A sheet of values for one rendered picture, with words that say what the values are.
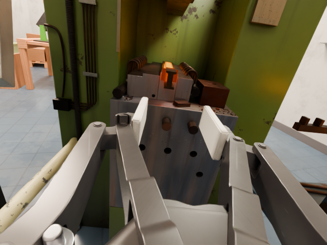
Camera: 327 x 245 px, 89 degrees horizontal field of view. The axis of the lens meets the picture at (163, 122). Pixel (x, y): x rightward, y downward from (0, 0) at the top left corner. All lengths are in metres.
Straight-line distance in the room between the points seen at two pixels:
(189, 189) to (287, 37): 0.64
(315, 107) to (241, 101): 2.71
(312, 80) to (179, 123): 3.11
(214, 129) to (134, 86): 0.40
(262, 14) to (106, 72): 0.57
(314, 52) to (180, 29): 2.83
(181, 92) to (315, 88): 3.04
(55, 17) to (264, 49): 0.74
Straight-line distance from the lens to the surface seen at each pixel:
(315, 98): 3.43
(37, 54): 6.26
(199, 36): 1.01
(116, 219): 0.82
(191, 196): 0.70
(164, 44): 1.00
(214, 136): 0.16
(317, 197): 0.81
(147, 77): 0.53
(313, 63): 3.54
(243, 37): 0.71
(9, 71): 0.56
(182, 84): 0.53
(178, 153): 0.56
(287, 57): 0.79
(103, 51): 0.69
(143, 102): 0.18
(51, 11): 0.77
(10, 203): 0.63
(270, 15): 0.73
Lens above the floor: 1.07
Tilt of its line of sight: 24 degrees down
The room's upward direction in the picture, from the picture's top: 9 degrees clockwise
